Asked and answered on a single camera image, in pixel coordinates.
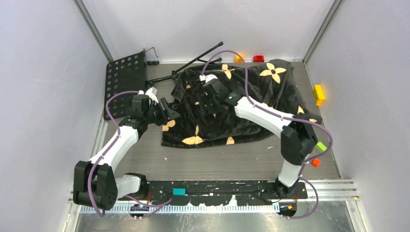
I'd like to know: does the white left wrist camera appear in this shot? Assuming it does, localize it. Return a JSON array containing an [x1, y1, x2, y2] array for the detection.
[[138, 87, 159, 104]]

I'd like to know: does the red toy block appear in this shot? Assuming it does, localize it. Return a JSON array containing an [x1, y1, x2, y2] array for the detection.
[[253, 55, 264, 62]]

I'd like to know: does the aluminium rail frame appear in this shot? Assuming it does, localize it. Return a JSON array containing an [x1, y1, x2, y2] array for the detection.
[[68, 179, 360, 215]]

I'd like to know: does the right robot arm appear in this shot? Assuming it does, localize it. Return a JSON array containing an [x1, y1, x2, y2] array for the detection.
[[197, 75, 318, 199]]

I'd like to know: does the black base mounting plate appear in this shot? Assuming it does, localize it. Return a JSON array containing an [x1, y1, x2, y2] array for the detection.
[[130, 180, 308, 206]]

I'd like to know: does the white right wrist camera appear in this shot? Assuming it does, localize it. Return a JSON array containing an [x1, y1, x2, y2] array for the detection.
[[199, 74, 217, 84]]

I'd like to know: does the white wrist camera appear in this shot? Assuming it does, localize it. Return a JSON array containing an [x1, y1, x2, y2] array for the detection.
[[138, 87, 159, 104], [199, 74, 217, 84]]

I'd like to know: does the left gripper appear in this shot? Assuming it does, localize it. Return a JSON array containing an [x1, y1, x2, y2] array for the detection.
[[144, 98, 179, 126]]

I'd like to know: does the yellow round toy piece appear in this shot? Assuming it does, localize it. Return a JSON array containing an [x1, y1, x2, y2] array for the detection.
[[234, 53, 245, 63]]

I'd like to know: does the teal block on base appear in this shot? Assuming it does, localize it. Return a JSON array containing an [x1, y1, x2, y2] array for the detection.
[[173, 188, 186, 196]]

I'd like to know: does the black perforated music stand tray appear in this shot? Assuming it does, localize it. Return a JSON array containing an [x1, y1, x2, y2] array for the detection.
[[104, 51, 147, 118]]

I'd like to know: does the orange toy block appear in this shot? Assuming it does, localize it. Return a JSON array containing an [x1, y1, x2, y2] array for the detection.
[[310, 159, 321, 167]]

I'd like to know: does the black folding tripod stand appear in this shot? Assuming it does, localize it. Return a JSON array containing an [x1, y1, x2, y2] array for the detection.
[[145, 41, 224, 87]]

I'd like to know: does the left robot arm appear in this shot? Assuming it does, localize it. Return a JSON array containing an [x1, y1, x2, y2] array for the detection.
[[73, 93, 180, 213]]

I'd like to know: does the yellow toy block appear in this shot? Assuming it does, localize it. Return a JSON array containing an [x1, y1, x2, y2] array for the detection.
[[312, 85, 326, 106]]

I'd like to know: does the green toy block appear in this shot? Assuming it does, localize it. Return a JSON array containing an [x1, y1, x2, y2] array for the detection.
[[315, 142, 327, 153]]

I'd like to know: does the black floral pillowcase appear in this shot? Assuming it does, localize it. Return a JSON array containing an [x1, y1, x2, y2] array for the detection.
[[161, 59, 322, 149]]

